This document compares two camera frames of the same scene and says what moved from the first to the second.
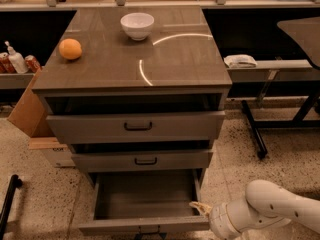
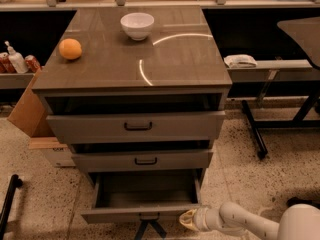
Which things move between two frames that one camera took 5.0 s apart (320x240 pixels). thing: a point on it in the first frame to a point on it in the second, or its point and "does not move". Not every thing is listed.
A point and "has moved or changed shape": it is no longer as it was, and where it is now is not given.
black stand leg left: (14, 183) does not move
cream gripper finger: (203, 208) to (186, 219)
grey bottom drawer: (147, 201) has moved or changed shape
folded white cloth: (240, 61) does not move
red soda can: (32, 63) does not move
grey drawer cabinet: (135, 88) does not move
